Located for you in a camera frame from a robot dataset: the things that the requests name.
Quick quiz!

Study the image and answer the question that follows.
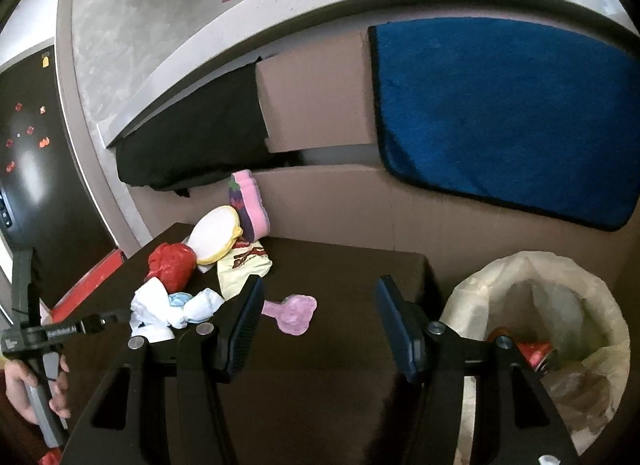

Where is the white gold round lid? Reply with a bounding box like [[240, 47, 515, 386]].
[[186, 205, 243, 266]]

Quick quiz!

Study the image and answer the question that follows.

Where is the person's left hand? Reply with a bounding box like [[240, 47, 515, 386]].
[[2, 353, 73, 426]]

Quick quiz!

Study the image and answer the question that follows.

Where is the pink tissue pack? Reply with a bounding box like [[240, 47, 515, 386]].
[[228, 170, 270, 243]]

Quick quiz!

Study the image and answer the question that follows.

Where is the black refrigerator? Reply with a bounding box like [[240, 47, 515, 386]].
[[1, 47, 115, 303]]

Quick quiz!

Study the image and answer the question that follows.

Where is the red plastic bag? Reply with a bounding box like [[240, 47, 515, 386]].
[[145, 243, 196, 294]]

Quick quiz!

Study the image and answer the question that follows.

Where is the red soda can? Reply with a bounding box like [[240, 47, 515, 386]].
[[487, 327, 560, 376]]

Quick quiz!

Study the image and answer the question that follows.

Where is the black cloth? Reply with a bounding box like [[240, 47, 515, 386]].
[[115, 63, 303, 198]]

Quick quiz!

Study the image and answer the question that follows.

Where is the blue towel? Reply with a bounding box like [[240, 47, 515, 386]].
[[368, 18, 639, 231]]

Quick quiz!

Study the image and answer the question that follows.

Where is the cream snack wrapper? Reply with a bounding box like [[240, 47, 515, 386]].
[[216, 241, 272, 300]]

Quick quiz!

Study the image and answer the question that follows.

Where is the pink heart-shaped wrapper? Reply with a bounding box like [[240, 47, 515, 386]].
[[262, 294, 317, 336]]

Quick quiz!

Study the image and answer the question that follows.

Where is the white blue tissue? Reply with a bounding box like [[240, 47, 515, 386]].
[[129, 277, 224, 343]]

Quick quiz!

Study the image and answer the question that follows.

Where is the cardboard panel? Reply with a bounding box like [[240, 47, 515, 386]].
[[131, 29, 639, 286]]

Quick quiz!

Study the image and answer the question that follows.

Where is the grey kitchen countertop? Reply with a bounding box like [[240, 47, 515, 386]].
[[54, 0, 639, 255]]

